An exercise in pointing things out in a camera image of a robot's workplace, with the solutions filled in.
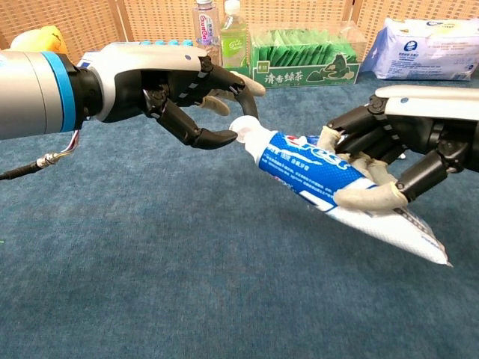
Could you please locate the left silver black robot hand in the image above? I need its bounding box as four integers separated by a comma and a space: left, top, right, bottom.
74, 42, 267, 151

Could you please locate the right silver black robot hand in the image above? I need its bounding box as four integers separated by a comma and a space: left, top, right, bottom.
321, 85, 479, 209

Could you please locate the blue white Crest toothpaste tube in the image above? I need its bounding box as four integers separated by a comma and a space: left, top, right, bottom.
228, 114, 454, 269

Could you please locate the green packets box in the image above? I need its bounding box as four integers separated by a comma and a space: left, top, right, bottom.
249, 20, 366, 90

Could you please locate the long light blue toy brick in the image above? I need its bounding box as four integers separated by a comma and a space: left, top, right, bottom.
140, 39, 194, 48

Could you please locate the wicker folding screen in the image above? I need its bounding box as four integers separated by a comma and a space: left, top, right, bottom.
0, 0, 479, 68

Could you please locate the white tissue pack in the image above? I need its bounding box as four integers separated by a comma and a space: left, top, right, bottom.
368, 16, 479, 82

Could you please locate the clear bottle with pink label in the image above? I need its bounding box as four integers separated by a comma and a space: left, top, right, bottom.
192, 0, 222, 67

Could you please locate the green drink bottle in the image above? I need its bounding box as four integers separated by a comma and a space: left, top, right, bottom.
219, 0, 249, 70

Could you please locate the yellow chick plush toy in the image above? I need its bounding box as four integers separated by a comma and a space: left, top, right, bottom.
10, 25, 68, 53

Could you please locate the blue table carpet mat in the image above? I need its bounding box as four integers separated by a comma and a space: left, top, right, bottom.
0, 70, 479, 359

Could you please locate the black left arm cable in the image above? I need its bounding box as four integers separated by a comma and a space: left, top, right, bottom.
0, 129, 82, 181

